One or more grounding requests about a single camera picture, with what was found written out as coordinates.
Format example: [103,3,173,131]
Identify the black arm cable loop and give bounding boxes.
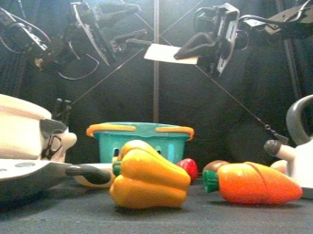
[58,40,102,81]

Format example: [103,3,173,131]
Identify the white toy kettle grey handle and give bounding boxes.
[264,94,313,199]

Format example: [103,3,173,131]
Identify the thin diagonal brace wire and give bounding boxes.
[134,12,291,144]
[72,0,206,105]

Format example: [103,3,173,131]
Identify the red toy tomato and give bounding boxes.
[177,157,200,185]

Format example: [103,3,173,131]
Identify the grey toy frying pan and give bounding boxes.
[0,158,113,203]

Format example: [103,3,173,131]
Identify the beige toy food piece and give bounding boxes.
[269,159,289,176]

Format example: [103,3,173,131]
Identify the black frame clamp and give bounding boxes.
[52,97,74,126]

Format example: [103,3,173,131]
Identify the brown toy food piece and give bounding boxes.
[202,159,233,174]

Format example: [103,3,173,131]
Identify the orange toy carrot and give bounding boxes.
[202,161,305,206]

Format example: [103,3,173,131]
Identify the teal basket orange handles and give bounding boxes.
[86,122,196,165]

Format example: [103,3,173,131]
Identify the dark side frame post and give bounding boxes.
[277,0,305,100]

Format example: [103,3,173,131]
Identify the yellow toy bell pepper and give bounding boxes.
[109,139,193,210]

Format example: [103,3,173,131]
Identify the white toy pot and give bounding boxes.
[0,93,79,163]

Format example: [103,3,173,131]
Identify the grey vertical frame pole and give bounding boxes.
[151,0,162,123]

